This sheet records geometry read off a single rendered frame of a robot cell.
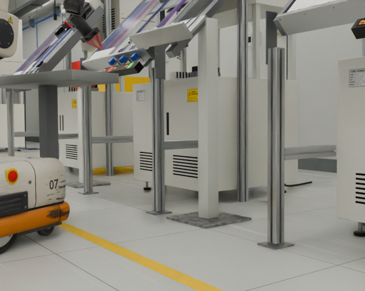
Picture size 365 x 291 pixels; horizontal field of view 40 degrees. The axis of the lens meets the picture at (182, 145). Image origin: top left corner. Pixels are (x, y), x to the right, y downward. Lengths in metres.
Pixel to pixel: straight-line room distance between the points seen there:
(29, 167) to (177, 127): 1.04
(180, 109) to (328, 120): 1.69
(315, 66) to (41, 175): 2.76
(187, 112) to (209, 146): 0.51
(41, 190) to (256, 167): 1.24
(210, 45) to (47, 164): 0.79
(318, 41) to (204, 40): 2.13
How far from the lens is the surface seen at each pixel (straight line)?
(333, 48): 3.97
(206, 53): 2.02
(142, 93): 2.86
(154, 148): 2.19
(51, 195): 1.79
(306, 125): 4.10
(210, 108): 2.01
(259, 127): 2.60
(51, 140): 2.14
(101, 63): 2.64
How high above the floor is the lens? 0.42
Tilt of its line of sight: 3 degrees down
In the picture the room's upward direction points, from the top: straight up
